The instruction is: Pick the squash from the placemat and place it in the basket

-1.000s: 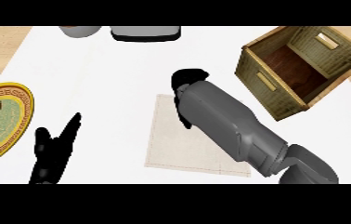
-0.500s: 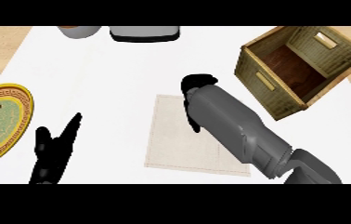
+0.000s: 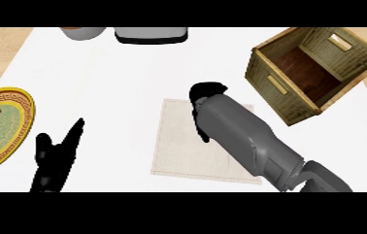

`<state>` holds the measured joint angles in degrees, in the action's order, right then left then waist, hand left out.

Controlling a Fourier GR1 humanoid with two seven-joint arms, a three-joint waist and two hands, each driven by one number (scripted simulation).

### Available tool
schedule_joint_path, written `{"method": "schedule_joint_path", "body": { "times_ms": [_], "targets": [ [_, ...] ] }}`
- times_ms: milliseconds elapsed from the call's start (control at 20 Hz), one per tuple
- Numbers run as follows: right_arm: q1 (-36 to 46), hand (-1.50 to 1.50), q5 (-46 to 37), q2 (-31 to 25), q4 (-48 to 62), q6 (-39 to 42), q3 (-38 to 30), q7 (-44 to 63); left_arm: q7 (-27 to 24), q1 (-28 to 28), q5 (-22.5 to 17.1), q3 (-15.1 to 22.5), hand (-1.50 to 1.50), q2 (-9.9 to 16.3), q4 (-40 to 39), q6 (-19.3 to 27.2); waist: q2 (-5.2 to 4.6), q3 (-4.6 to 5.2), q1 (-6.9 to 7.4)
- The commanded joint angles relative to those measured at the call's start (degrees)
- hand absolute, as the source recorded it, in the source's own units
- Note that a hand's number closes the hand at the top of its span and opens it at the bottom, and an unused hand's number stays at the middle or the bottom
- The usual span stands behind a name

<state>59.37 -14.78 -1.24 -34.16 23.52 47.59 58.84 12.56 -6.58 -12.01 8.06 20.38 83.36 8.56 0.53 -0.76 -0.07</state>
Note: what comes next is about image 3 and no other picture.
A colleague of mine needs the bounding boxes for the grey round pot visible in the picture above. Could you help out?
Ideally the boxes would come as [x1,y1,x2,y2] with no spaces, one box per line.
[59,27,107,42]

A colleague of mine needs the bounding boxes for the yellow patterned plate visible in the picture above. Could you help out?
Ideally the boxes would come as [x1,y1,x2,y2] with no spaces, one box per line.
[0,86,37,165]

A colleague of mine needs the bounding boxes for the beige cloth placemat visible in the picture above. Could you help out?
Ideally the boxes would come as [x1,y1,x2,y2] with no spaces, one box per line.
[150,98,264,185]

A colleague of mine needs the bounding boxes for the olive wooden crate basket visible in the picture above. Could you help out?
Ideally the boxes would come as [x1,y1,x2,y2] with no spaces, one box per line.
[243,27,367,127]

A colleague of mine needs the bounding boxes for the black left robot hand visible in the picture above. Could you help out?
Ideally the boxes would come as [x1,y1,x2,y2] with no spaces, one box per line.
[28,117,85,193]

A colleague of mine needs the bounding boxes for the grey and black appliance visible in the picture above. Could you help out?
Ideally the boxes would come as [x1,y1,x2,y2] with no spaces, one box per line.
[113,27,188,46]

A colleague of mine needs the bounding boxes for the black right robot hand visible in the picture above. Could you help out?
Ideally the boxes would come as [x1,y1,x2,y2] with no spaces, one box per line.
[187,81,230,144]

